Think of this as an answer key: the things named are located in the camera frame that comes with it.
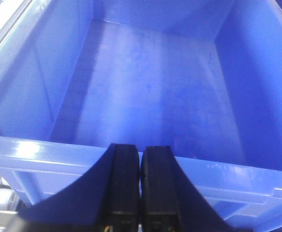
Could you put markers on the blue plastic bin left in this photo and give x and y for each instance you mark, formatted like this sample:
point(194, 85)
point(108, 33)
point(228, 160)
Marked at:
point(201, 76)

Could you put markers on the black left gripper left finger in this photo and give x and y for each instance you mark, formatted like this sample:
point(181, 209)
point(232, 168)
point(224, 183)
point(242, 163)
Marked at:
point(103, 199)

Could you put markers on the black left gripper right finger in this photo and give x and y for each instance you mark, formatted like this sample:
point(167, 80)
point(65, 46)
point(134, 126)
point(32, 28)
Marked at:
point(172, 202)

